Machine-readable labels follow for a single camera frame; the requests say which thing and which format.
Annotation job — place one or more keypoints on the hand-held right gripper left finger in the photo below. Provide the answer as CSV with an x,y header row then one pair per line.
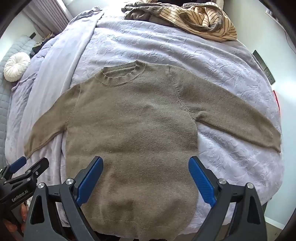
x,y
89,179

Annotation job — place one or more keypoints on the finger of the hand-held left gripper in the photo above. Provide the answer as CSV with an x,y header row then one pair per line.
x,y
19,163
38,167

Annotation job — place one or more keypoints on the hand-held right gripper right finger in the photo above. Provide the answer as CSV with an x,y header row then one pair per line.
x,y
201,180

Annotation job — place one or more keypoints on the tan knit sweater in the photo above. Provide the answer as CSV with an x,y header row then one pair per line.
x,y
138,129

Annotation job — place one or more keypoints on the person's left hand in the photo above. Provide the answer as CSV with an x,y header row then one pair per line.
x,y
23,214

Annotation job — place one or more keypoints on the white round cushion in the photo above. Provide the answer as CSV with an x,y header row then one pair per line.
x,y
16,66

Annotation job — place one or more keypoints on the red object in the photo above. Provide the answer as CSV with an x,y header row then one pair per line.
x,y
276,102

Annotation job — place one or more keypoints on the grey quilted mat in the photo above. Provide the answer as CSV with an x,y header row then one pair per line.
x,y
9,48

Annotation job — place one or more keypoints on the dark cloth pile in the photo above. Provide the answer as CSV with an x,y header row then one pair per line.
x,y
40,46

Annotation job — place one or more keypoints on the lavender embossed blanket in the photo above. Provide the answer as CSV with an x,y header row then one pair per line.
x,y
175,51

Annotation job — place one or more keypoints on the grey curtain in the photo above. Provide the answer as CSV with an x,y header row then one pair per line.
x,y
49,14

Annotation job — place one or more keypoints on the beige striped garment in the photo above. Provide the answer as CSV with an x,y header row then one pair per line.
x,y
215,20

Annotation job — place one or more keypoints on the grey-brown knit garment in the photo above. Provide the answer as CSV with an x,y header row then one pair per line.
x,y
138,12

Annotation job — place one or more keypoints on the wall switch panel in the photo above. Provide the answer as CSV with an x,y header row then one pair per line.
x,y
264,67

